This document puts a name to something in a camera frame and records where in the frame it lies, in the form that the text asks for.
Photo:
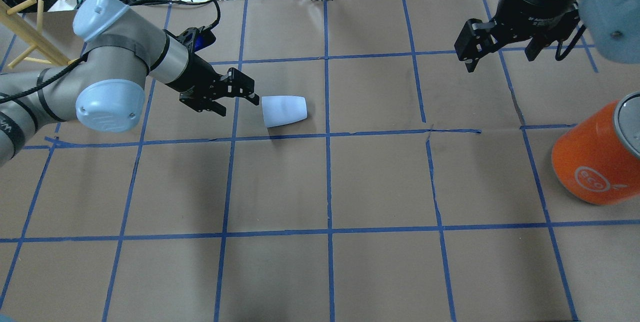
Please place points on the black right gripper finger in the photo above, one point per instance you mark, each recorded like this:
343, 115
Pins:
475, 41
535, 47

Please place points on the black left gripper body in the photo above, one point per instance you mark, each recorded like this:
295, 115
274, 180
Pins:
194, 75

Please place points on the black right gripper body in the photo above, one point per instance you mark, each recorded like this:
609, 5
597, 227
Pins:
535, 14

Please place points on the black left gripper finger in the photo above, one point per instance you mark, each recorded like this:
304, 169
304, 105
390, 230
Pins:
209, 105
240, 85

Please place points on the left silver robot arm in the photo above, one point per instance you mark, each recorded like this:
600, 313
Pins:
104, 88

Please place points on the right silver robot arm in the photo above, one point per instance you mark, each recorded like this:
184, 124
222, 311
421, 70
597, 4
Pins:
613, 26

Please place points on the wooden cup tree stand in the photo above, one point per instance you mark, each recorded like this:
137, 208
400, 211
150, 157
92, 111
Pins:
39, 48

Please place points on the orange cylindrical container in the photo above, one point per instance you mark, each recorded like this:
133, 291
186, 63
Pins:
598, 160

